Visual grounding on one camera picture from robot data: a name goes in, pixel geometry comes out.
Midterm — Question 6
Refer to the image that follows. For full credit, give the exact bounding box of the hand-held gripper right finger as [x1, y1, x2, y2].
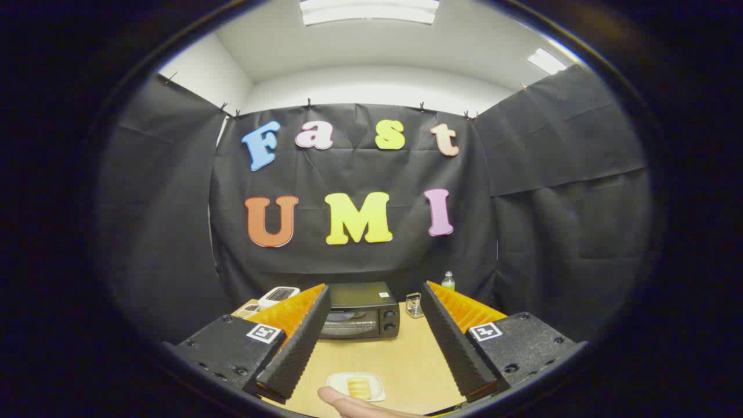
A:
[420, 281, 578, 403]

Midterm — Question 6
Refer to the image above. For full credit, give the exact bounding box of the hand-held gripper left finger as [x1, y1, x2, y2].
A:
[171, 283, 333, 405]

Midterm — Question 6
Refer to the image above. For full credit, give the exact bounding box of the black toaster oven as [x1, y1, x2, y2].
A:
[318, 282, 401, 340]

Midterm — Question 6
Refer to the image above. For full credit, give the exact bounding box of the white pop-up toaster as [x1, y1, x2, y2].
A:
[258, 286, 301, 309]

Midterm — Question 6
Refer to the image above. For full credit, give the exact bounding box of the white rectangular plate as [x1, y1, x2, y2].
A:
[326, 372, 386, 402]

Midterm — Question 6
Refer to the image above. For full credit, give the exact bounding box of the ceiling light panel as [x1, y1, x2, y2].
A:
[299, 0, 440, 26]
[527, 48, 568, 75]

